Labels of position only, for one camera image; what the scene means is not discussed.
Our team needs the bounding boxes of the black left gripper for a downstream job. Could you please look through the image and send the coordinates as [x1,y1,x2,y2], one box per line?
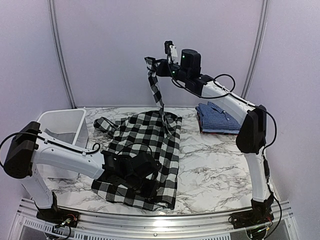
[123,175,160,200]

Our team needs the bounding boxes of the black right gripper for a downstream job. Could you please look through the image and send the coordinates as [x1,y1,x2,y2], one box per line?
[151,59,190,83]

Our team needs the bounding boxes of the black white checkered shirt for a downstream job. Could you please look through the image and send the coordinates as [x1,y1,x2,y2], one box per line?
[91,57,182,211]

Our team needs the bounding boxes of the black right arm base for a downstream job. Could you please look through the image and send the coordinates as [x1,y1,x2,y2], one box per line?
[228,194,275,229]

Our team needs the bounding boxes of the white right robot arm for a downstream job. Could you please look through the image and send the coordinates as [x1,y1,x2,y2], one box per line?
[144,49,275,204]

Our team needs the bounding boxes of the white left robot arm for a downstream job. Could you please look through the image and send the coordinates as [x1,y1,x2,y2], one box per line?
[1,121,161,223]

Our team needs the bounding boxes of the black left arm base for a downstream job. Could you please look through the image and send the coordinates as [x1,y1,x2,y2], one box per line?
[35,191,80,228]

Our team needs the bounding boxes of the grey cloth in bin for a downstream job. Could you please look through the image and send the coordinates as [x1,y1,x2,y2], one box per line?
[44,128,76,145]

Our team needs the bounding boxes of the folded blue checkered shirt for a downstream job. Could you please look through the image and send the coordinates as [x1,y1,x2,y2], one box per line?
[195,101,241,130]

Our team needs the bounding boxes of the white plastic bin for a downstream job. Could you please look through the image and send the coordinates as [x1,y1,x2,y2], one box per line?
[37,109,89,180]

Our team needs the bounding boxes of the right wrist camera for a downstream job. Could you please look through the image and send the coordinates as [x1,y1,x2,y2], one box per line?
[164,40,179,64]

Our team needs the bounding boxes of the aluminium front frame rail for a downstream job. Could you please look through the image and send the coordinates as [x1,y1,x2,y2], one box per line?
[8,198,299,240]

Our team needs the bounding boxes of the right aluminium wall post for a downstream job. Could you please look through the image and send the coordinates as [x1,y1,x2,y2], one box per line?
[241,0,270,99]

